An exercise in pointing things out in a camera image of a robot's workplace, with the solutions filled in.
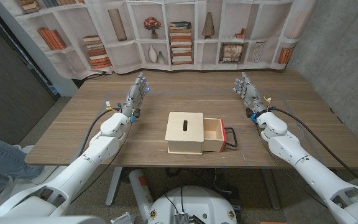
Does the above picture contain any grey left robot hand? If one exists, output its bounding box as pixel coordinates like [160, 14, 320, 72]
[121, 72, 151, 121]

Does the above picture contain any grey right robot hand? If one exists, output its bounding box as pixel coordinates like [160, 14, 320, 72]
[232, 72, 269, 118]

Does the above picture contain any wooden drawer with red front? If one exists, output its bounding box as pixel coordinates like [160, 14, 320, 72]
[202, 117, 227, 153]

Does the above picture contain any printed bookshelf backdrop cloth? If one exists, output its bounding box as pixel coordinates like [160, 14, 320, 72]
[0, 0, 318, 80]

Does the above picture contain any wooden box with slot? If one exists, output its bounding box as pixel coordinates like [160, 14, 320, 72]
[165, 111, 205, 156]

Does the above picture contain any white cylinder with orange label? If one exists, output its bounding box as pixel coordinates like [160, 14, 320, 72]
[128, 169, 155, 223]

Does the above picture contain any white robot torso base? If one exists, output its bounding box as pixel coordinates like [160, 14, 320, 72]
[147, 185, 238, 224]

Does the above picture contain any dark door panel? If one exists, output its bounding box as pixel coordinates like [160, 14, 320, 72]
[0, 2, 60, 146]

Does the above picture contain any silver finned heat sink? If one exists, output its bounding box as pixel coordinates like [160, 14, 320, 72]
[174, 213, 190, 224]

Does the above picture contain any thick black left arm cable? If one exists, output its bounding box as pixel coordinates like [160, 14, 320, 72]
[78, 107, 122, 156]

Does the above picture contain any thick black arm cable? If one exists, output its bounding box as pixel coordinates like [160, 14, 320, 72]
[270, 107, 358, 192]
[78, 107, 122, 156]

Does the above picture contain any black cord drawer pull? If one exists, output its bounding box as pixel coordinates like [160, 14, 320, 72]
[224, 126, 239, 148]

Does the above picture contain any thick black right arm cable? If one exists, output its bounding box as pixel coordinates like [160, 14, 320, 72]
[270, 107, 358, 192]

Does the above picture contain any grey metal bracket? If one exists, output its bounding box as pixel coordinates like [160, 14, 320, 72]
[109, 212, 136, 224]

